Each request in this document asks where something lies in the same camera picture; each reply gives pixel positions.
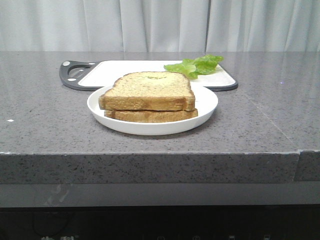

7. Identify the toasted bread slice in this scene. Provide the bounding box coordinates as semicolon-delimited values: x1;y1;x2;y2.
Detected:
98;71;196;111
104;109;198;123

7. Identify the green lettuce leaf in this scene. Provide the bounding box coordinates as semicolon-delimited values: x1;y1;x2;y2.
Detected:
163;54;224;80

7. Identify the white round plate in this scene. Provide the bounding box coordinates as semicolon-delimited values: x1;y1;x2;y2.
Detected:
87;83;218;136

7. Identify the white cutting board black rim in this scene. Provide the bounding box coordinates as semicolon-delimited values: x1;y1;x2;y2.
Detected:
59;60;239;92

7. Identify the white curtain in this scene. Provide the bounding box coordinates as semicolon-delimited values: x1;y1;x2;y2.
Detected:
0;0;320;52

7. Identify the black appliance front panel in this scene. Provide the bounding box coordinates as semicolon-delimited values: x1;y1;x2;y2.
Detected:
0;205;320;240

